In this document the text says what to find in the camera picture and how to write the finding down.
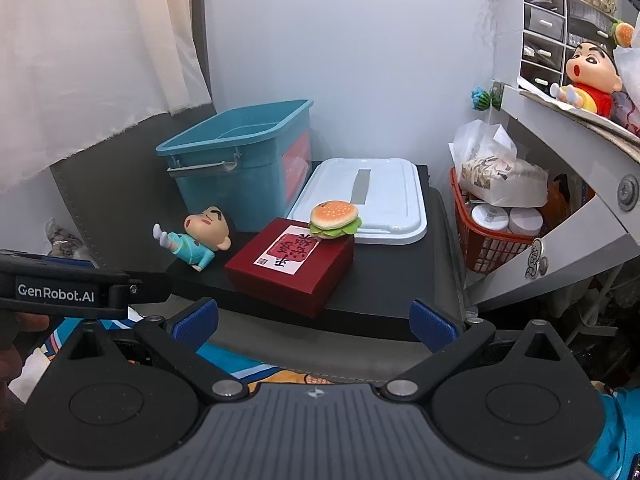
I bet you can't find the white bin lid grey handle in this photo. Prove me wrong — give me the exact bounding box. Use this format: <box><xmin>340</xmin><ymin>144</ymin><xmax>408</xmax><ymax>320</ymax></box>
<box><xmin>286</xmin><ymin>157</ymin><xmax>429</xmax><ymax>246</ymax></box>

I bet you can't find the person's left hand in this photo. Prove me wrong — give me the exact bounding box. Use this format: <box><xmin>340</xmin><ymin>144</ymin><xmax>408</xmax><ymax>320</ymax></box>
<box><xmin>0</xmin><ymin>312</ymin><xmax>52</xmax><ymax>397</ymax></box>

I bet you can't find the beige curtain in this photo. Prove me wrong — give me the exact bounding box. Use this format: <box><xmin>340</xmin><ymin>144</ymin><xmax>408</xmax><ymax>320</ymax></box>
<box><xmin>0</xmin><ymin>0</ymin><xmax>214</xmax><ymax>197</ymax></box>

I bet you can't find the cartoon boy plush doll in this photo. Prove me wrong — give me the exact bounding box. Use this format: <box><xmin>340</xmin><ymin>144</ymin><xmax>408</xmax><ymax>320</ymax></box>
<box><xmin>550</xmin><ymin>40</ymin><xmax>625</xmax><ymax>120</ymax></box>

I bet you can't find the teal plastic storage bin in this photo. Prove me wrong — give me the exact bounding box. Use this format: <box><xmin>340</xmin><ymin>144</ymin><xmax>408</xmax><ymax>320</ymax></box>
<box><xmin>156</xmin><ymin>99</ymin><xmax>315</xmax><ymax>234</ymax></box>

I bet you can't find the red plastic basket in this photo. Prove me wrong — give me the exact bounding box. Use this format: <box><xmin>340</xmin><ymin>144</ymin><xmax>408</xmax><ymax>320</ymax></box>
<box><xmin>448</xmin><ymin>167</ymin><xmax>549</xmax><ymax>274</ymax></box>

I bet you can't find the burger toy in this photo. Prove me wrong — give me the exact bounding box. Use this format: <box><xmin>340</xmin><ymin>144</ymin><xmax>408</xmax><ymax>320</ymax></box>
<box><xmin>611</xmin><ymin>19</ymin><xmax>636</xmax><ymax>49</ymax></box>
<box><xmin>307</xmin><ymin>200</ymin><xmax>362</xmax><ymax>240</ymax></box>

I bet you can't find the white jar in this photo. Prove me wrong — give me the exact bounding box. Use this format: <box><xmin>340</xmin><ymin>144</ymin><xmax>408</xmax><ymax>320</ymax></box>
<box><xmin>471</xmin><ymin>204</ymin><xmax>510</xmax><ymax>234</ymax></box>
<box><xmin>507</xmin><ymin>207</ymin><xmax>544</xmax><ymax>237</ymax></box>

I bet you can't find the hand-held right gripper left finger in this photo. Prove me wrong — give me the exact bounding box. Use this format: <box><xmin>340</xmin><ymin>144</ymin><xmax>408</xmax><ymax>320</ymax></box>
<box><xmin>50</xmin><ymin>297</ymin><xmax>249</xmax><ymax>402</ymax></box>

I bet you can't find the cartoon boy figure teal pajamas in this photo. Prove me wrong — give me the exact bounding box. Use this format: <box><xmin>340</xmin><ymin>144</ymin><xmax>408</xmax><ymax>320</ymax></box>
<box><xmin>152</xmin><ymin>205</ymin><xmax>236</xmax><ymax>272</ymax></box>

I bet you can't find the blue green small ornament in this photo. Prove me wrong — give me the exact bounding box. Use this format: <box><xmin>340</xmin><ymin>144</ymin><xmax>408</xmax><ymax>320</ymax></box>
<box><xmin>471</xmin><ymin>87</ymin><xmax>501</xmax><ymax>111</ymax></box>

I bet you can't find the black desktop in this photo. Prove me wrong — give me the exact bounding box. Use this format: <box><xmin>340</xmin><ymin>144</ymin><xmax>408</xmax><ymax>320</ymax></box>
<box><xmin>165</xmin><ymin>162</ymin><xmax>467</xmax><ymax>344</ymax></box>

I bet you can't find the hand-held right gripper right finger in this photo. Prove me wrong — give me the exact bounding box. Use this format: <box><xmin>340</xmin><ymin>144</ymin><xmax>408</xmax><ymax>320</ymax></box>
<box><xmin>377</xmin><ymin>299</ymin><xmax>573</xmax><ymax>402</ymax></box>

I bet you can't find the metal keyring charm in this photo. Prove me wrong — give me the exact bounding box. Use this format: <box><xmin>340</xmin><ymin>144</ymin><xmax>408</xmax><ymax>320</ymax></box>
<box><xmin>525</xmin><ymin>239</ymin><xmax>549</xmax><ymax>279</ymax></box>

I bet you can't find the red gift box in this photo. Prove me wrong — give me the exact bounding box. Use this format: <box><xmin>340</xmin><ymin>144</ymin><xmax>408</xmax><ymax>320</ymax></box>
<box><xmin>224</xmin><ymin>217</ymin><xmax>356</xmax><ymax>320</ymax></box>

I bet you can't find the white plastic bag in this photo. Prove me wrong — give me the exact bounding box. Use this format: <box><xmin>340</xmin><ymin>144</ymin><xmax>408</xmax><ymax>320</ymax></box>
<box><xmin>448</xmin><ymin>120</ymin><xmax>519</xmax><ymax>172</ymax></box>

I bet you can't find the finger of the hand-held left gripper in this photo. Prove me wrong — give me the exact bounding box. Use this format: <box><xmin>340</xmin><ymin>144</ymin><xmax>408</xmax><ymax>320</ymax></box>
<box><xmin>120</xmin><ymin>271</ymin><xmax>174</xmax><ymax>306</ymax></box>

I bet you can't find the floral tissue pack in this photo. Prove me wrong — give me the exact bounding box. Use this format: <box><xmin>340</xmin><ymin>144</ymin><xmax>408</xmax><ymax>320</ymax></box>
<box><xmin>460</xmin><ymin>155</ymin><xmax>549</xmax><ymax>209</ymax></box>

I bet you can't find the grey leather chair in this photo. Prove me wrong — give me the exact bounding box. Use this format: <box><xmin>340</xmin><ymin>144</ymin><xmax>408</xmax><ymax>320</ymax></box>
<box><xmin>49</xmin><ymin>0</ymin><xmax>469</xmax><ymax>387</ymax></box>

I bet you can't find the white drawer organizer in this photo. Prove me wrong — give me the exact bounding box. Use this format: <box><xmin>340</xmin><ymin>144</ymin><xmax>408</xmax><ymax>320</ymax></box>
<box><xmin>492</xmin><ymin>0</ymin><xmax>621</xmax><ymax>92</ymax></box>

